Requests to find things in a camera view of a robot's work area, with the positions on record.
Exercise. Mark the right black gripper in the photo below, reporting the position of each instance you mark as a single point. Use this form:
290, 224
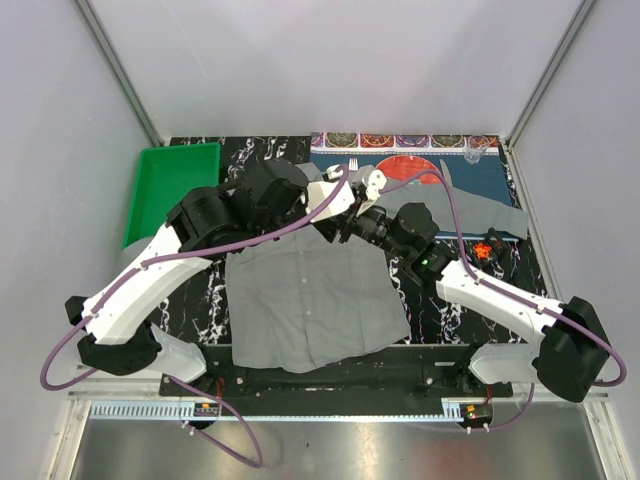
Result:
354, 217

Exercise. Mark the grey button shirt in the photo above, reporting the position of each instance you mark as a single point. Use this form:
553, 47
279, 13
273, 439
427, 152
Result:
300, 303

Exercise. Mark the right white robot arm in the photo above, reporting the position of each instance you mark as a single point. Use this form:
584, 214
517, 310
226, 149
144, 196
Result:
564, 345

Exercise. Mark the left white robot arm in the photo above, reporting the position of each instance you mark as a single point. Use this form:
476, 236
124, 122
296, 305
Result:
265, 203

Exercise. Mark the far orange flower brooch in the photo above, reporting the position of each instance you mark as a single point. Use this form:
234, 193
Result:
483, 252

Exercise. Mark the far black brooch stand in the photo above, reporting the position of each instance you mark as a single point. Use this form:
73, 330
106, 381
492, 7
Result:
494, 238

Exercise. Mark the silver fork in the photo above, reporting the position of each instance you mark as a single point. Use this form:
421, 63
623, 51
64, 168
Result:
353, 164

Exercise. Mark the red and teal plate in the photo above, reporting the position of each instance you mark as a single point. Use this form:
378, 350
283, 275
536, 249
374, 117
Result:
402, 167

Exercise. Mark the silver knife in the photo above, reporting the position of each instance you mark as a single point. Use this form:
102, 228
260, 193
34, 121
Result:
446, 172

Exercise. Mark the blue patterned placemat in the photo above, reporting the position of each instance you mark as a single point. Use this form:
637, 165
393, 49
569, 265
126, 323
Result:
484, 192

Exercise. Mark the clear drinking glass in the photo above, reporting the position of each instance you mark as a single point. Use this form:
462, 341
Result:
475, 148

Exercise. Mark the green plastic bin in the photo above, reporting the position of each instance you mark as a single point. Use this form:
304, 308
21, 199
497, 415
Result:
164, 176

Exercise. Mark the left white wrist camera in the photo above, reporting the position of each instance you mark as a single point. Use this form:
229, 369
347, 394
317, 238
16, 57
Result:
325, 200

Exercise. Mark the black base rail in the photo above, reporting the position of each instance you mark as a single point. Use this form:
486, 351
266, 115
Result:
436, 370

